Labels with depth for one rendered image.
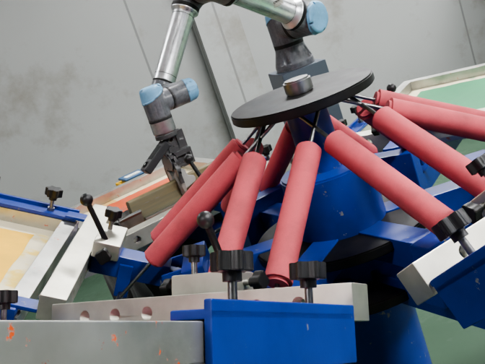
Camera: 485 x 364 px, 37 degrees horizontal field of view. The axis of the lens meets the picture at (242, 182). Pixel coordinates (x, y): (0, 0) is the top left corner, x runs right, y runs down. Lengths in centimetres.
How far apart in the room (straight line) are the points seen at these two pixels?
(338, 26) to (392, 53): 48
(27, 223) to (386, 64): 410
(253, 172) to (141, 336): 84
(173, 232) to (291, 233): 35
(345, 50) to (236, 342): 489
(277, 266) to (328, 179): 32
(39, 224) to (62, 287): 52
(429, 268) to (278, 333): 29
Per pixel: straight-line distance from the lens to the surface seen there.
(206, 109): 522
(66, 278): 148
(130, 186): 289
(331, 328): 88
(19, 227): 193
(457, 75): 294
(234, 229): 134
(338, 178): 150
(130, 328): 61
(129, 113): 514
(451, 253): 102
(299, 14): 264
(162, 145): 229
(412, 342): 169
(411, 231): 147
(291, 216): 128
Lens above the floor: 158
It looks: 15 degrees down
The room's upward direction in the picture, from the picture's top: 19 degrees counter-clockwise
